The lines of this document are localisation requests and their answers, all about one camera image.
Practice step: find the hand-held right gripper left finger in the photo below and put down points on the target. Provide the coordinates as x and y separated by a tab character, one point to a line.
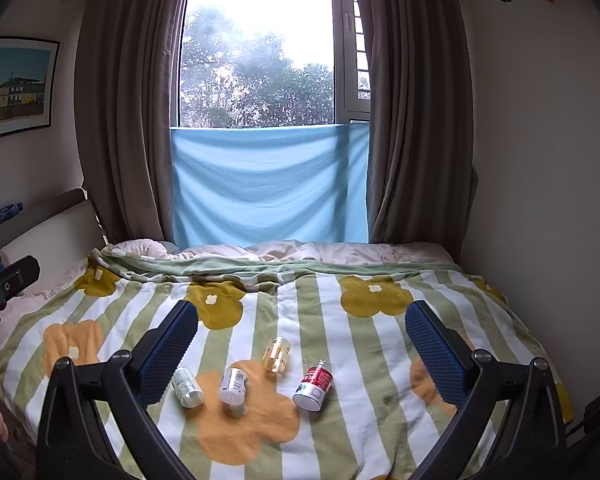
167	355

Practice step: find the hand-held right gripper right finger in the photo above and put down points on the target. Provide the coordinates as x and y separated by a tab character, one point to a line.
437	355

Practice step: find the small white plastic bottle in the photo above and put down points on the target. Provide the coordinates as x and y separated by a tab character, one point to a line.
186	389

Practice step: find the white pillow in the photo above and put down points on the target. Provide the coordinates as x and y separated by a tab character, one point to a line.
40	252

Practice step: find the blue plastic bottle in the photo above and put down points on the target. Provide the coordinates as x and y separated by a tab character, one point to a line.
9	212

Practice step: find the white bottle blue label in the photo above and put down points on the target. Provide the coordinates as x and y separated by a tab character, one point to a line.
232	385

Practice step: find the striped floral blanket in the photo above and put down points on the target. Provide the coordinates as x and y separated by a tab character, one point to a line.
360	350

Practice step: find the brown bed headboard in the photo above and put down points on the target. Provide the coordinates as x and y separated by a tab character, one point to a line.
45	210

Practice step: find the red white bottle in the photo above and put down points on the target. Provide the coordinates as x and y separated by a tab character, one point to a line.
314	389

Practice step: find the pink duvet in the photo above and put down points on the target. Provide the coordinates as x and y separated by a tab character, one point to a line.
305	250

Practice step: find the light blue cloth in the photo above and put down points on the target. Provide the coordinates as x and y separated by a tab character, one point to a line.
265	185

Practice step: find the brown curtain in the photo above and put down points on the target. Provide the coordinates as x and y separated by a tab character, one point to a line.
420	110
125	110

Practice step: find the window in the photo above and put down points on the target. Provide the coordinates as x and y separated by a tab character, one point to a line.
260	45

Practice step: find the framed wall picture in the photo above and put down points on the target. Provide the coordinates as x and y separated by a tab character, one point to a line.
15	85

